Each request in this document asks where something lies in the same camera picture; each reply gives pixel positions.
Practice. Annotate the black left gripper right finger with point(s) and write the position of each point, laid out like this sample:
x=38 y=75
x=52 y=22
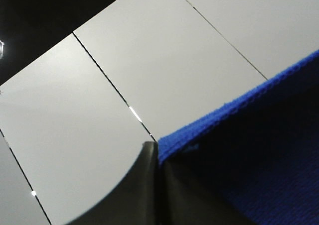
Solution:
x=186 y=201

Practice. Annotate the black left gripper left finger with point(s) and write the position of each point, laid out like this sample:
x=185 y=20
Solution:
x=133 y=200

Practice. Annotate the blue microfibre towel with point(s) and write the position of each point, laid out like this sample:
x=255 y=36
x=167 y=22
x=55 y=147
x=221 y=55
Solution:
x=259 y=152

